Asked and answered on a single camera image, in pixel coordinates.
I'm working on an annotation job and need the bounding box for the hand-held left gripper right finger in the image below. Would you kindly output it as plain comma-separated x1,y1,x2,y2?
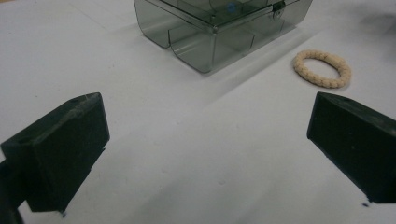
306,91,396,204

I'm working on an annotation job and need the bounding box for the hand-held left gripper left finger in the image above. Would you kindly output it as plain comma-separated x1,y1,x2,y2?
0,91,110,216

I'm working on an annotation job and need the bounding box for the beige beaded bracelet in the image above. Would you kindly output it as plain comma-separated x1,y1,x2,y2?
292,49,353,90

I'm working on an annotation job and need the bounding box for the transparent grey compartment box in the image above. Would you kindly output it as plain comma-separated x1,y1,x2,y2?
134,0,314,75

